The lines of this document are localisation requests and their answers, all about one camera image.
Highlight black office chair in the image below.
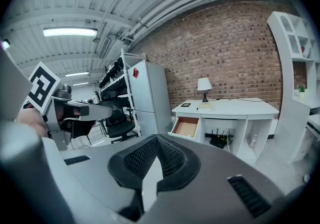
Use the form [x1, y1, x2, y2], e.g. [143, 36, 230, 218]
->
[98, 98, 136, 144]

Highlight grey refrigerator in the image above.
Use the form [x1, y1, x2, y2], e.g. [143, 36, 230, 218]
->
[127, 61, 173, 136]

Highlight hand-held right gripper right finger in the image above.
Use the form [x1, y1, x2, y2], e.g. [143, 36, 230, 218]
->
[156, 134, 202, 193]

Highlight black lamp cable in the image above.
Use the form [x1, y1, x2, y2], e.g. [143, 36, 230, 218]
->
[216, 97, 263, 103]

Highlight white shade table lamp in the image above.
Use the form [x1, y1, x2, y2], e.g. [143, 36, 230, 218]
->
[196, 77, 213, 103]

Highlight black router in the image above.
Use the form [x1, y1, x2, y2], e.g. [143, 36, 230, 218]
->
[209, 129, 226, 149]

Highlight small green potted plant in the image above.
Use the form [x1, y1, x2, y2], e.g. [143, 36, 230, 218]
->
[297, 84, 307, 100]

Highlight white wooden drawer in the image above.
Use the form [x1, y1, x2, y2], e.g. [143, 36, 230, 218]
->
[167, 116, 201, 140]

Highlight black power strip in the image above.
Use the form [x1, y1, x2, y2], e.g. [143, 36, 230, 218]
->
[204, 133, 235, 138]

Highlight white desk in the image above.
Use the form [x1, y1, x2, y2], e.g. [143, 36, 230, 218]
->
[171, 97, 280, 166]

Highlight beige hardcover book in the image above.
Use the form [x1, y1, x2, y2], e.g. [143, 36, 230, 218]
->
[196, 101, 213, 112]

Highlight person's left forearm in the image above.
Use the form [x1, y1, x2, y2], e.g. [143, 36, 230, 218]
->
[16, 108, 49, 139]

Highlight white metal shelf rack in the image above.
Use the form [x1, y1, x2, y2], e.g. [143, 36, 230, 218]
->
[98, 48, 147, 141]

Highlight grey ceiling vent unit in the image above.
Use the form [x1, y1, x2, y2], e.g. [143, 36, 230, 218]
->
[98, 36, 111, 59]

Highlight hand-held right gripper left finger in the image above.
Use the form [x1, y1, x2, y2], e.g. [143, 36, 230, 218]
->
[107, 134, 159, 222]

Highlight white bookshelf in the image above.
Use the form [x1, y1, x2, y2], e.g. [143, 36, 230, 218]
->
[254, 11, 320, 165]

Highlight grey fisheye camera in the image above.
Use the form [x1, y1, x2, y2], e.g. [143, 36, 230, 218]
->
[59, 84, 73, 101]

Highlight pile of black equipment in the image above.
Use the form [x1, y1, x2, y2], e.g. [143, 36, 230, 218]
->
[98, 57, 132, 109]

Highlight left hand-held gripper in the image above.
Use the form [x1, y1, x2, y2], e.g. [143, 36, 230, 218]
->
[24, 61, 113, 152]

